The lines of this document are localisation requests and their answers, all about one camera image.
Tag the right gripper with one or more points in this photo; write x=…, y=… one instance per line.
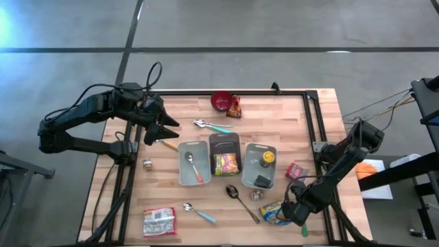
x=295, y=212

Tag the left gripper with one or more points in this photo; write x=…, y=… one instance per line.
x=152, y=118

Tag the yellow and blue ramen packet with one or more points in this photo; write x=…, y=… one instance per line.
x=271, y=211

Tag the red box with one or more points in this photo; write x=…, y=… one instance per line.
x=295, y=171

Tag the yellow-lidded jar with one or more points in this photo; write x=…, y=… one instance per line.
x=267, y=158

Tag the orange-red foil snack packet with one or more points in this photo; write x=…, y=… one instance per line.
x=234, y=109

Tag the lime chili ramen packet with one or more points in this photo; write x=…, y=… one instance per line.
x=226, y=164

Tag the red Maruchan ramen packet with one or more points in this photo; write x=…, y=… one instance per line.
x=159, y=222

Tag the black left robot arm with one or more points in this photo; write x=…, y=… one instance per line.
x=85, y=106

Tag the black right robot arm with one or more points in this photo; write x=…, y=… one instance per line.
x=329, y=185

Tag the plain silver spoon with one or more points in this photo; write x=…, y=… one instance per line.
x=200, y=121

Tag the light grey plastic bin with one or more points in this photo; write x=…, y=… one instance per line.
x=250, y=164
x=202, y=151

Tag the red bowl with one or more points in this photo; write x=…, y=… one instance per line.
x=221, y=100

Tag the dark grey plastic bin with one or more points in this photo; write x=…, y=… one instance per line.
x=224, y=142

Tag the dark metal spoon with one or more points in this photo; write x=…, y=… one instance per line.
x=232, y=191

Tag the orange object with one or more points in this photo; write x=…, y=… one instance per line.
x=365, y=170

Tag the white sheet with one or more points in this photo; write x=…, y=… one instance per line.
x=377, y=192

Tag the white container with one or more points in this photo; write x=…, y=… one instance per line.
x=404, y=160

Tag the small black device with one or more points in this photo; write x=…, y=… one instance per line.
x=416, y=234

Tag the grey metal table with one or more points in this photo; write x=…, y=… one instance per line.
x=20, y=164

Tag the black equipment stand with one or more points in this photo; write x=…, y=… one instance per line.
x=427, y=99

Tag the silver metal frame bracket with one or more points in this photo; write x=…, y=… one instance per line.
x=134, y=147
x=317, y=147

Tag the black aluminium rig frame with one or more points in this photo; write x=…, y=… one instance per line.
x=223, y=93

